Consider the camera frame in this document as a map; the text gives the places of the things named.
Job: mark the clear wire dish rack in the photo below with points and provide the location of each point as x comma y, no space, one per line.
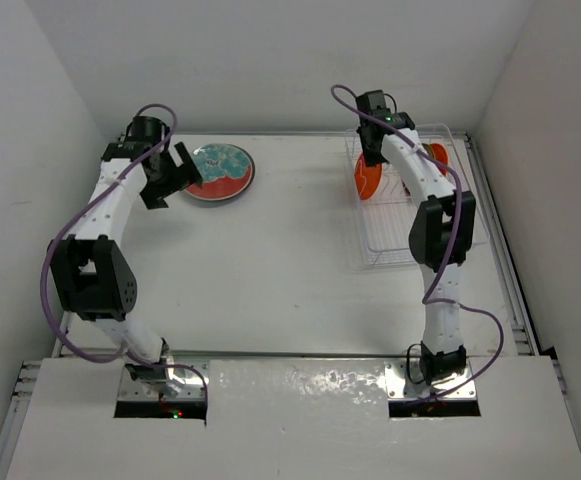
384,220

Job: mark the red and blue plate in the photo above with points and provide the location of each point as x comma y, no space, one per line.
227,171

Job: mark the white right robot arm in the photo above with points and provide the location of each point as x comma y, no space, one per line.
442,231

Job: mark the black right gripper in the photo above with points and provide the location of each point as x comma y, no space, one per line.
371,158

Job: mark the orange plate yellow pattern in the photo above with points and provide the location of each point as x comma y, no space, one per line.
437,151

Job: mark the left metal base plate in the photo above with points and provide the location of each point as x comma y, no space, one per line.
139,383

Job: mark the white front cover board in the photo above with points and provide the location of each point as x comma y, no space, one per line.
297,419

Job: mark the orange plate with white line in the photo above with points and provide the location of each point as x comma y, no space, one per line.
367,178

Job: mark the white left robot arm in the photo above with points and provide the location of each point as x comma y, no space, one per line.
92,277

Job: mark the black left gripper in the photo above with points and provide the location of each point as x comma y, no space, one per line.
154,195

